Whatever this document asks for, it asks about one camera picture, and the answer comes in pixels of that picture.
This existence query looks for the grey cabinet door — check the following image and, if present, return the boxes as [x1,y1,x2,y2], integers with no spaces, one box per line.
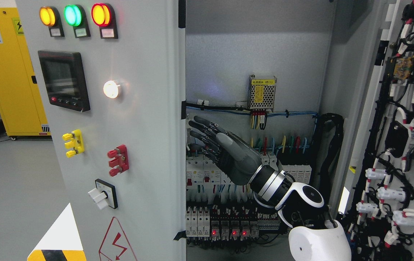
[16,0,186,261]
[321,0,414,261]

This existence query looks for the white circuit breaker row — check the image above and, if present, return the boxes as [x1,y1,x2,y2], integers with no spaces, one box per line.
[186,152,283,192]

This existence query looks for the perforated metal power supply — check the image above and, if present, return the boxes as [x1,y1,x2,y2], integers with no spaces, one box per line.
[247,74,277,112]

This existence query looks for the white lower breaker row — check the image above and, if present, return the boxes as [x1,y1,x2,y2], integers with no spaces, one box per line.
[185,206,210,238]

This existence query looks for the black relay terminal row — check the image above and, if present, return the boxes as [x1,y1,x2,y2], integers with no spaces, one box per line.
[209,201,288,243]

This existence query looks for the black surge protector block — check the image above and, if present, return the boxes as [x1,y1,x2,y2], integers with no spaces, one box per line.
[277,152,312,185]

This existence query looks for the white indicator light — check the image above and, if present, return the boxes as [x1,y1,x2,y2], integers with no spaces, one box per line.
[103,80,120,99]

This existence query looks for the red electric danger sticker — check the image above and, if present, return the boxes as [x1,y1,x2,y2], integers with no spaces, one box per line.
[98,217,137,261]

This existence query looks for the black digital power meter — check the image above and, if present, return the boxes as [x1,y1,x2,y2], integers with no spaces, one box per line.
[38,50,90,111]

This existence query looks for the red indicator light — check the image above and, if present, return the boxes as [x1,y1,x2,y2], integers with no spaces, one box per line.
[91,3,118,39]

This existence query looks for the green indicator light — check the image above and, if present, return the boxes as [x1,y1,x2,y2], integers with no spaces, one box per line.
[63,4,91,38]

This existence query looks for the amber indicator light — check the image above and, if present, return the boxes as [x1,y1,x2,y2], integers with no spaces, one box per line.
[39,6,64,37]

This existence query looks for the yellow safety cabinet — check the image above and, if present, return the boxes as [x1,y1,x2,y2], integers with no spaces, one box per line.
[0,7,51,137]

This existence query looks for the red terminal post block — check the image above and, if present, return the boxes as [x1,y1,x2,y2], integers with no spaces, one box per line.
[107,144,129,177]

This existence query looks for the yellow terminal post block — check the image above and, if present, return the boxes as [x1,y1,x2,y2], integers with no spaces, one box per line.
[62,129,85,158]

